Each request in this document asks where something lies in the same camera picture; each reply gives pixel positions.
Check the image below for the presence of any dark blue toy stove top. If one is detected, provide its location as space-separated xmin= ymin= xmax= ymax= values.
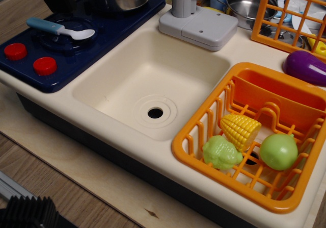
xmin=1 ymin=0 xmax=166 ymax=93

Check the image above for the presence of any left red stove knob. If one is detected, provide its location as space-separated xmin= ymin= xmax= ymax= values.
xmin=4 ymin=43 xmax=28 ymax=61

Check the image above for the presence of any red stove knob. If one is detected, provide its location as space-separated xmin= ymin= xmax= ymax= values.
xmin=33 ymin=57 xmax=58 ymax=76
xmin=4 ymin=43 xmax=28 ymax=61

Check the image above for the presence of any right red stove knob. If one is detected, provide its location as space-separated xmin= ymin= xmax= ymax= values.
xmin=33 ymin=57 xmax=58 ymax=76

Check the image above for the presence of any cream toy kitchen sink unit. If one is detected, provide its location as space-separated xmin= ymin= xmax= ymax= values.
xmin=1 ymin=16 xmax=325 ymax=227

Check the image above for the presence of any grey toy faucet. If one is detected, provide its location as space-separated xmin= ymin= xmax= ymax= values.
xmin=158 ymin=0 xmax=238 ymax=51

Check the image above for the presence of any small steel pot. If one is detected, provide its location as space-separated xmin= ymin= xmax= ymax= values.
xmin=217 ymin=0 xmax=262 ymax=30

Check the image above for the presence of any black ribbed object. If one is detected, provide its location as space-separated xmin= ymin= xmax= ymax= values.
xmin=1 ymin=196 xmax=76 ymax=228

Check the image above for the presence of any light green toy lettuce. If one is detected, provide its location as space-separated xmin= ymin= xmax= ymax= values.
xmin=202 ymin=135 xmax=243 ymax=170

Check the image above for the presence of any yellow toy corn cob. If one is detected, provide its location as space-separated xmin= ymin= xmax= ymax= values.
xmin=220 ymin=114 xmax=262 ymax=152

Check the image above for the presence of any orange plastic rack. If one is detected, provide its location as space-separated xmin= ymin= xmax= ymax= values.
xmin=251 ymin=0 xmax=325 ymax=60

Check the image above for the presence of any orange dish drainer basket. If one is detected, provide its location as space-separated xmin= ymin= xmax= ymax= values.
xmin=172 ymin=62 xmax=325 ymax=213

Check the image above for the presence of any purple toy eggplant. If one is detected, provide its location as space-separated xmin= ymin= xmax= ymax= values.
xmin=282 ymin=50 xmax=325 ymax=84

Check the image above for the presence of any green toy apple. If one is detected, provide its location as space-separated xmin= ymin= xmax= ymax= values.
xmin=260 ymin=134 xmax=298 ymax=171

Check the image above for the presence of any blue handled toy spoon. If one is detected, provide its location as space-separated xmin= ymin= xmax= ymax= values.
xmin=26 ymin=17 xmax=95 ymax=40

